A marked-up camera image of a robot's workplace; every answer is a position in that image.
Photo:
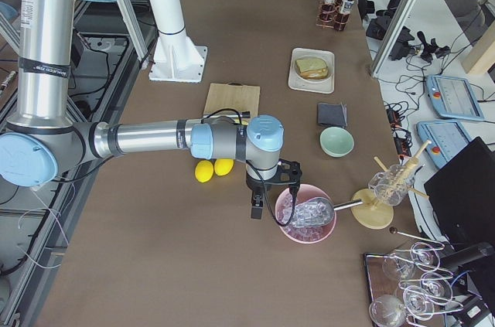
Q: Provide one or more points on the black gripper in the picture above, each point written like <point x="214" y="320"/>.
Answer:
<point x="255" y="184"/>

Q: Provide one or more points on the bread slice with spread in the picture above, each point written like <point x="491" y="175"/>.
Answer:
<point x="310" y="63"/>

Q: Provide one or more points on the cream rabbit tray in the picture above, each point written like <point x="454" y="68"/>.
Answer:
<point x="323" y="86"/>

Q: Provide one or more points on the pink ice bowl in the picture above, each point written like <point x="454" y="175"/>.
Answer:
<point x="309" y="235"/>

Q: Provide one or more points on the yellow lemon upper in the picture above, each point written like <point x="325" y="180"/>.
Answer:
<point x="223" y="166"/>

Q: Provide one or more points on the yellow lemon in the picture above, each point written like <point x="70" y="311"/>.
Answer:
<point x="204" y="171"/>
<point x="223" y="166"/>

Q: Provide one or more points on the metal ice scoop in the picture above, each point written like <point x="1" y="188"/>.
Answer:
<point x="318" y="212"/>

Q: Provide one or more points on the yellow lemon lower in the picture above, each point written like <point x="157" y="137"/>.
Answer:
<point x="204" y="171"/>

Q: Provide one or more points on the green bowl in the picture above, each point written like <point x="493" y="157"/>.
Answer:
<point x="336" y="142"/>

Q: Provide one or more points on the wooden cutting board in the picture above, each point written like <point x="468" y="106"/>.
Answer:
<point x="243" y="98"/>

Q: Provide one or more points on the grey folded cloth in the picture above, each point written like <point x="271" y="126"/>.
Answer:
<point x="332" y="115"/>

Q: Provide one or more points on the wooden cup stand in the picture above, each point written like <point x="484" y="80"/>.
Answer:
<point x="373" y="213"/>

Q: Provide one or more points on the glass mug on stand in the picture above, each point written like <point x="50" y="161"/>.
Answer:
<point x="392" y="186"/>

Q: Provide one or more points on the wine glass rack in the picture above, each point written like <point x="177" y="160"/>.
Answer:
<point x="409" y="286"/>

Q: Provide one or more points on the teach pendant near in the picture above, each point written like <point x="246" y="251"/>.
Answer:
<point x="448" y="138"/>

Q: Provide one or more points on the teach pendant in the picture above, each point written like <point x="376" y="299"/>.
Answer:
<point x="448" y="138"/>
<point x="453" y="97"/>

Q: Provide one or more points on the black laptop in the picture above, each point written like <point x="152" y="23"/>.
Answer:
<point x="462" y="195"/>

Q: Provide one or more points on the teach pendant far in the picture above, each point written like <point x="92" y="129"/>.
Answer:
<point x="453" y="97"/>

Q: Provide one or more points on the tea bottle bottom right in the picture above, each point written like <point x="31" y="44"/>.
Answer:
<point x="345" y="10"/>

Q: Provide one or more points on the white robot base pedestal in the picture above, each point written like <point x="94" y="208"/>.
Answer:
<point x="176" y="57"/>

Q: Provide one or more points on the copper wire bottle rack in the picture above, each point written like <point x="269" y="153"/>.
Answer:
<point x="330" y="19"/>

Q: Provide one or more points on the aluminium frame post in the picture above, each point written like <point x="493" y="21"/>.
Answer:
<point x="391" y="35"/>

